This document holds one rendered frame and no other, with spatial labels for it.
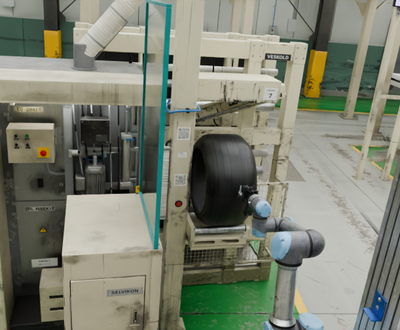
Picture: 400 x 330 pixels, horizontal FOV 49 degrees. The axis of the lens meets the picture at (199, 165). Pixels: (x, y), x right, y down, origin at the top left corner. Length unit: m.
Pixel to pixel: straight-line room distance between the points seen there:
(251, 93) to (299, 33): 9.36
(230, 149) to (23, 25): 9.79
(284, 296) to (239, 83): 1.40
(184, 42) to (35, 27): 9.61
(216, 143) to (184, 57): 0.53
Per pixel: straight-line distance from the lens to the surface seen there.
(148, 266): 1.88
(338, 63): 12.56
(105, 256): 1.83
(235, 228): 2.79
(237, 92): 2.82
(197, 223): 3.02
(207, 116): 2.94
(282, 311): 2.02
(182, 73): 2.43
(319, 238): 1.94
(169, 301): 3.08
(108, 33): 2.64
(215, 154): 2.52
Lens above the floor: 2.25
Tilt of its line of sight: 21 degrees down
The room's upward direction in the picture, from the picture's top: 5 degrees clockwise
